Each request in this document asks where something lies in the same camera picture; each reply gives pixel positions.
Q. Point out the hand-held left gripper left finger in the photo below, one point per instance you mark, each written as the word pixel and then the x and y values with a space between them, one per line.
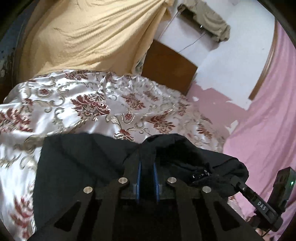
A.
pixel 139 178

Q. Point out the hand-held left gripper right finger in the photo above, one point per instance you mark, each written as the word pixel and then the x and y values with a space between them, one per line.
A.
pixel 156 180

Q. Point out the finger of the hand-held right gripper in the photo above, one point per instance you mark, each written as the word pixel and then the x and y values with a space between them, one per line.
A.
pixel 240 187

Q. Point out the black jacket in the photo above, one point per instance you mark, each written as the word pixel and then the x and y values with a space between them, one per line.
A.
pixel 81 157

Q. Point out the pink curtain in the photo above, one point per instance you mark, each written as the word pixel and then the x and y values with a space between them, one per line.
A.
pixel 266 129

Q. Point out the floral satin bed cover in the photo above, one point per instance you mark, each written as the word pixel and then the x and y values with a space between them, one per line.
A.
pixel 81 109

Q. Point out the wooden headboard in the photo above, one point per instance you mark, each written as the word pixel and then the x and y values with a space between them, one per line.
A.
pixel 168 67

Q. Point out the yellow hanging cloth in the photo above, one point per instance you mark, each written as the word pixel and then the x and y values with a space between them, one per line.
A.
pixel 92 34

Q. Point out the olive cloth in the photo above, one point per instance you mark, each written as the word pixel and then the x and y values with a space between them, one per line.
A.
pixel 208 16

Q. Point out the brown wooden frame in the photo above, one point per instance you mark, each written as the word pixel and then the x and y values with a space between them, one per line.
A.
pixel 266 62

